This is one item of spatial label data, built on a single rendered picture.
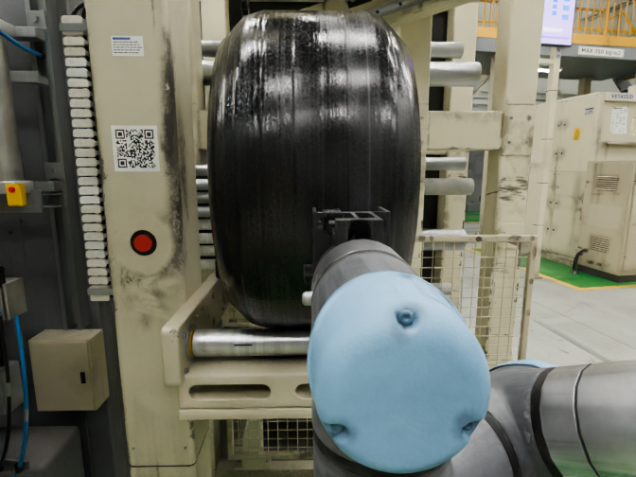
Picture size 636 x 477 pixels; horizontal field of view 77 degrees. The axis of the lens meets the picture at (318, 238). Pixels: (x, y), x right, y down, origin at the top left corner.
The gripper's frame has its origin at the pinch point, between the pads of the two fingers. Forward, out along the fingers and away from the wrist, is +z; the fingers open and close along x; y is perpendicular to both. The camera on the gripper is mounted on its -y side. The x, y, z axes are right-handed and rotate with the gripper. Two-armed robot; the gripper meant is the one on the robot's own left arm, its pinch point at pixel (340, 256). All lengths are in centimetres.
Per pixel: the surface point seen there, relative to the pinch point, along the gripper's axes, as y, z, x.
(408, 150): 13.2, 2.1, -8.8
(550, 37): 134, 353, -226
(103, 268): -6.0, 20.4, 40.6
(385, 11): 50, 58, -16
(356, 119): 16.9, 0.9, -2.0
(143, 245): -1.7, 18.8, 32.6
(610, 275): -101, 353, -312
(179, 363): -18.4, 8.3, 24.2
